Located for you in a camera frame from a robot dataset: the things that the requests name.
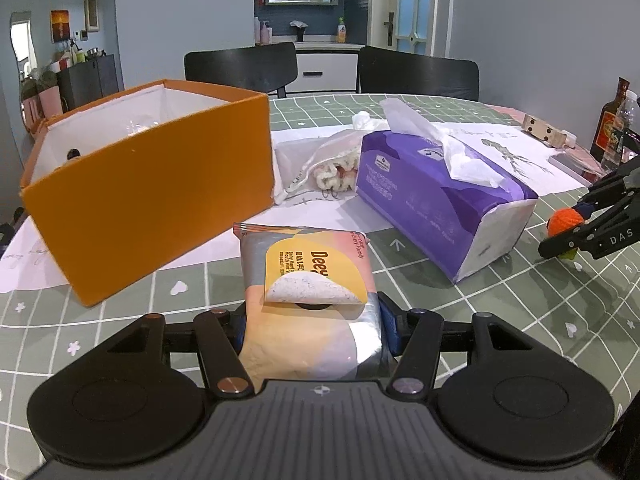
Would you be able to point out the small wooden box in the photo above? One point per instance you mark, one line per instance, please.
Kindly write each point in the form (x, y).
(544, 132)

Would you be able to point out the black chair left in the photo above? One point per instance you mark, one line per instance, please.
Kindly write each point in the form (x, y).
(267, 69)

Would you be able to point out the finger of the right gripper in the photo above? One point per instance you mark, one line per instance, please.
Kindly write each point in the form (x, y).
(606, 192)
(574, 240)

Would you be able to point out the brown glass bottle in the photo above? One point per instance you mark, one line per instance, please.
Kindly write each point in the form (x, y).
(607, 119)

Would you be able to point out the pink white crochet doll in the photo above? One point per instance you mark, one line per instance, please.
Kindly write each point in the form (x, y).
(337, 175)

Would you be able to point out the green grid tablecloth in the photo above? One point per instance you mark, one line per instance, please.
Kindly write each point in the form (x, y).
(584, 308)

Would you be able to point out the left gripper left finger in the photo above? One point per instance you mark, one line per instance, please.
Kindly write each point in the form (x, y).
(224, 376)

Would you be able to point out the purple tissue pack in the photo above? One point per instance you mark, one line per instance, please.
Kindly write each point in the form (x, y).
(460, 208)

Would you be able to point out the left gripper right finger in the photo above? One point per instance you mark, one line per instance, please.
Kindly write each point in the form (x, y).
(413, 336)

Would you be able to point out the black chair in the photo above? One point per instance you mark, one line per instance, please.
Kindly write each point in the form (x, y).
(393, 72)
(267, 69)

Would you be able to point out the black sideboard cabinet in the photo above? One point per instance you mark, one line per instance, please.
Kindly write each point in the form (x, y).
(89, 81)

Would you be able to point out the black chair right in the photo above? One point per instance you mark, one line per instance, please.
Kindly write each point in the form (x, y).
(393, 72)

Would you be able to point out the orange storage box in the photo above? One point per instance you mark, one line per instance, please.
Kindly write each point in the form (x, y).
(124, 185)

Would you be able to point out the clear plastic bottle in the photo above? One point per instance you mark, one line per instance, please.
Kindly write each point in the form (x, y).
(616, 152)

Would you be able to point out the orange crochet toy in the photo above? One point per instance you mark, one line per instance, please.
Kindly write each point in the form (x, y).
(564, 220)

